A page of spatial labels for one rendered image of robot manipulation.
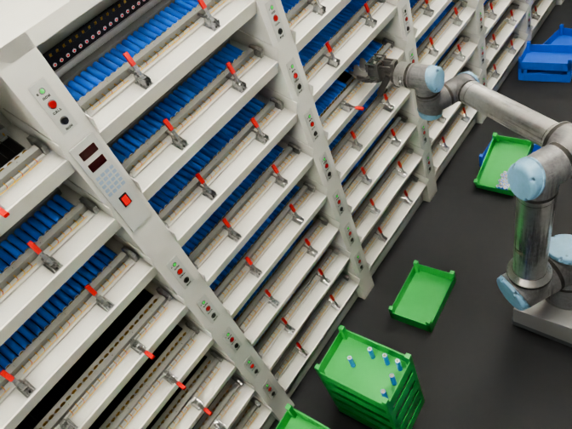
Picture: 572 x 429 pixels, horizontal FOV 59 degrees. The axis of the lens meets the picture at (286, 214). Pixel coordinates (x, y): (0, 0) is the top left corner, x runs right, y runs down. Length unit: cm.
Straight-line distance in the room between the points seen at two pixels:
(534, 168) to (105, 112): 115
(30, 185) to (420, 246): 196
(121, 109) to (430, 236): 185
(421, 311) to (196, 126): 145
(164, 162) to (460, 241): 171
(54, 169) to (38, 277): 27
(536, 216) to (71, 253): 132
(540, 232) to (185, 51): 120
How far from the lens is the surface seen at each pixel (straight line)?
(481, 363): 232
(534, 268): 193
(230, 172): 159
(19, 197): 122
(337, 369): 201
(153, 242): 143
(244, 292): 179
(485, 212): 280
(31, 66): 118
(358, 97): 206
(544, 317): 225
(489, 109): 189
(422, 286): 253
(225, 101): 152
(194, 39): 144
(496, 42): 339
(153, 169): 140
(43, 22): 119
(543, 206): 166
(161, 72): 136
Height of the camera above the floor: 208
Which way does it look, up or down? 43 degrees down
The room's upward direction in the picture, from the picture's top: 25 degrees counter-clockwise
